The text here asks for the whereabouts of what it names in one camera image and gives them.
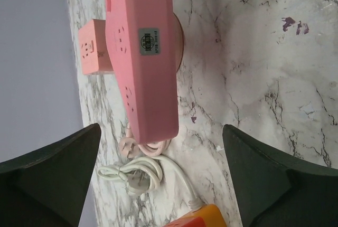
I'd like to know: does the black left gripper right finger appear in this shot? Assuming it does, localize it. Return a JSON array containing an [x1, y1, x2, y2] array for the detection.
[[222, 125, 337, 226]]

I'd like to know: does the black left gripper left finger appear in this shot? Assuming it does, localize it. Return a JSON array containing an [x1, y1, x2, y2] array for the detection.
[[1, 123, 101, 226]]

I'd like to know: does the pink triangular power strip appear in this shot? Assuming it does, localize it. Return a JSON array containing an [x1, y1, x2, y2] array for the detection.
[[105, 0, 179, 144]]

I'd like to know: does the orange power strip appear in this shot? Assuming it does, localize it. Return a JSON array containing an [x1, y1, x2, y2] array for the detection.
[[185, 204, 227, 227]]

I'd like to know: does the pink cube socket adapter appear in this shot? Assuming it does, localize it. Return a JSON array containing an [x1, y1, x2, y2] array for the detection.
[[78, 19, 113, 75]]

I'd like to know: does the red cube socket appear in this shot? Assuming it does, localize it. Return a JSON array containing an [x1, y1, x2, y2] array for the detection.
[[163, 217, 206, 227]]

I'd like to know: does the round pink power strip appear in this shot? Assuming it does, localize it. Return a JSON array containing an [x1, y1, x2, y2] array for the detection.
[[174, 14, 184, 71]]

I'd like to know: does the pink power cable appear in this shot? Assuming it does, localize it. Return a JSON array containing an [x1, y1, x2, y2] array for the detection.
[[118, 125, 172, 159]]

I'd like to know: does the white power cable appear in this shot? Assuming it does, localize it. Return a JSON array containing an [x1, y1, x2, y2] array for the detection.
[[97, 155, 201, 209]]

